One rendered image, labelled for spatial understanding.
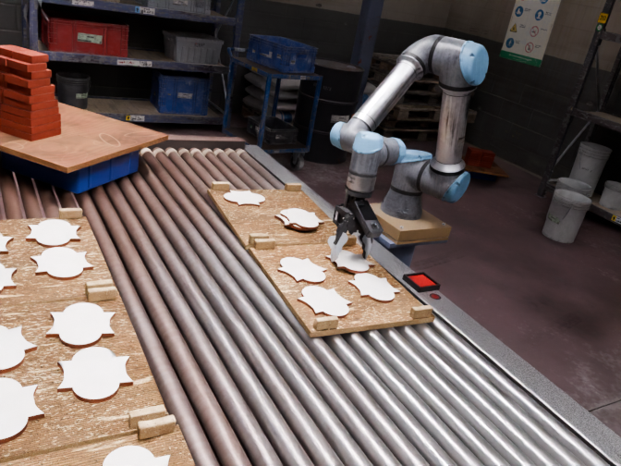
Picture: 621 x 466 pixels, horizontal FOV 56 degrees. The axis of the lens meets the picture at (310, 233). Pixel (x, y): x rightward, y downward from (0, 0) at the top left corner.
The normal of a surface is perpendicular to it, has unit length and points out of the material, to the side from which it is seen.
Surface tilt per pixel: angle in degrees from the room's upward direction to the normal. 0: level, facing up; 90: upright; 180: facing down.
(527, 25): 90
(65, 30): 90
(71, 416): 0
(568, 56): 90
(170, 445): 0
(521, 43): 90
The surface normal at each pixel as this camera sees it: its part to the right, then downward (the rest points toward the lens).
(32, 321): 0.18, -0.89
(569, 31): -0.86, 0.07
